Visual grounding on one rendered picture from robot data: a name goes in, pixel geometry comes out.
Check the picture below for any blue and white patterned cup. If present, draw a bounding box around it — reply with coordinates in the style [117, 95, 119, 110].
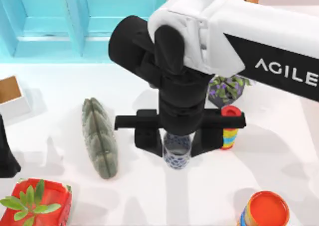
[162, 132, 192, 171]

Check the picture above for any stack of coloured rings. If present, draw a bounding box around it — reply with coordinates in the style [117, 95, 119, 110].
[220, 106, 243, 151]

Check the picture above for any purple plant pot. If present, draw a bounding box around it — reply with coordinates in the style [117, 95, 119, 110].
[207, 74, 252, 108]

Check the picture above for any grey-green bread loaf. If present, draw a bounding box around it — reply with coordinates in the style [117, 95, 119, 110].
[81, 97, 119, 180]

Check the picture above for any orange can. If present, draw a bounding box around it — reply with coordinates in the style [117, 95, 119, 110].
[240, 191, 291, 226]

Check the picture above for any red plant pot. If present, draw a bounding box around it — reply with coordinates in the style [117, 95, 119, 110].
[0, 178, 73, 226]

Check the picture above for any white box with brown inside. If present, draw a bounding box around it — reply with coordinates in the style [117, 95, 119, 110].
[0, 75, 33, 127]

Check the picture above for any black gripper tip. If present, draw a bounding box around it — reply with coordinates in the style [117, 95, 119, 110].
[0, 113, 21, 180]

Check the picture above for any light blue rack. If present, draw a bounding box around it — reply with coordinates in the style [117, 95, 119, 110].
[0, 0, 167, 59]

